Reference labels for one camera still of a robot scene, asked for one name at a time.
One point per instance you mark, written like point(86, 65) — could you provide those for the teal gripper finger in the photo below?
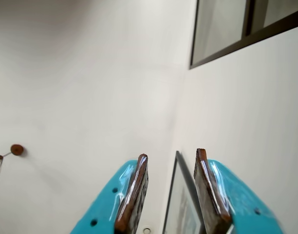
point(241, 209)
point(105, 207)

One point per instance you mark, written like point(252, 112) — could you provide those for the black framed wall picture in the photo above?
point(184, 207)

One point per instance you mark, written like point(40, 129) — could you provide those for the small round ceiling spot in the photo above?
point(146, 230)

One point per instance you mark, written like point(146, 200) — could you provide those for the dark framed interior window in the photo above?
point(247, 17)

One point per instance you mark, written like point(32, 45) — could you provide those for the brown wooden ceiling rose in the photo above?
point(16, 149)

